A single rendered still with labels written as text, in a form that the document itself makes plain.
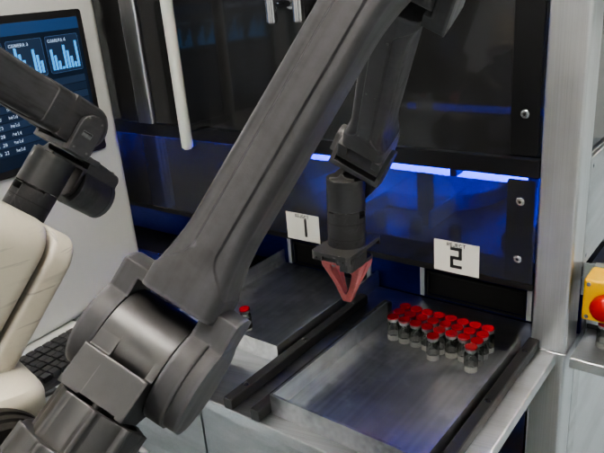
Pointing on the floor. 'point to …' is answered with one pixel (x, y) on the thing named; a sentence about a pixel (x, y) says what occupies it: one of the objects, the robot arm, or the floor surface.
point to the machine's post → (563, 208)
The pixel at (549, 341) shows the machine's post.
